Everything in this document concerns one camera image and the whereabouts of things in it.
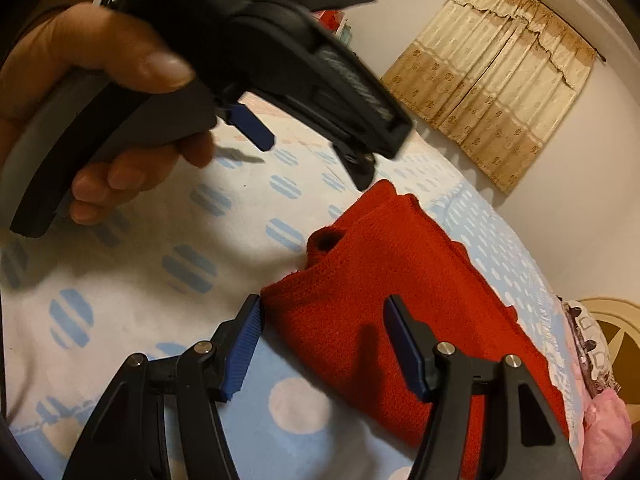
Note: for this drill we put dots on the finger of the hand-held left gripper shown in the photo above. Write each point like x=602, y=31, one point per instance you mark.
x=252, y=127
x=361, y=170

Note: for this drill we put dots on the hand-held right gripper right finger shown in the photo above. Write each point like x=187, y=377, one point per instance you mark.
x=405, y=350

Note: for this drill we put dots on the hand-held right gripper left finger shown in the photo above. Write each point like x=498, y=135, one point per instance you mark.
x=242, y=350

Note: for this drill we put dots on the red knitted sweater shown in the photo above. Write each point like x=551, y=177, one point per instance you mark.
x=400, y=260

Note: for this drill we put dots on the person's left hand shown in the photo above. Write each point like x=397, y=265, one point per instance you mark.
x=100, y=40

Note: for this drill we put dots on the blue dotted printed blanket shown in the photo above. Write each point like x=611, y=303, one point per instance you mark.
x=150, y=270

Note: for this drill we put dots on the beige patterned curtain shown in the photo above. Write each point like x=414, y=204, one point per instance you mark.
x=490, y=85

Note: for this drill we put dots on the patterned white pillow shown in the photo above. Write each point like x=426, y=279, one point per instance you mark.
x=590, y=350

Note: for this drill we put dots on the pink quilt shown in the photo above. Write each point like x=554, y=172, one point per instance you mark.
x=607, y=425

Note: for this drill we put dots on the cream round bed headboard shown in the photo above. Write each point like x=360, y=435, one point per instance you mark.
x=620, y=310

